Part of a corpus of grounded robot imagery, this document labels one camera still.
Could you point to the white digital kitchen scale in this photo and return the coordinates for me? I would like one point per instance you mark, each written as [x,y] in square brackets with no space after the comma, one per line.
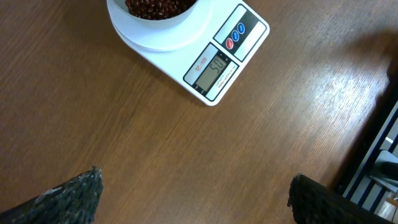
[206,52]

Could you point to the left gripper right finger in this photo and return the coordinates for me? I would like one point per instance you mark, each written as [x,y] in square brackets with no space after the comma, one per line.
[313,203]

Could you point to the grey object beyond table edge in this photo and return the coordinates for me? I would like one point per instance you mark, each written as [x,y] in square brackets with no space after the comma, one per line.
[384,170]

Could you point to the red beans in bowl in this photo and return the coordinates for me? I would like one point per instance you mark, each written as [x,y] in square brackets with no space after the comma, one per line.
[158,9]

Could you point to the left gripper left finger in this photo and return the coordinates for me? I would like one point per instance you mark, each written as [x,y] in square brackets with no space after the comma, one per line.
[74,202]

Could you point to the white round bowl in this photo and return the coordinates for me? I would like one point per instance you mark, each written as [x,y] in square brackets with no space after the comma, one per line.
[166,23]

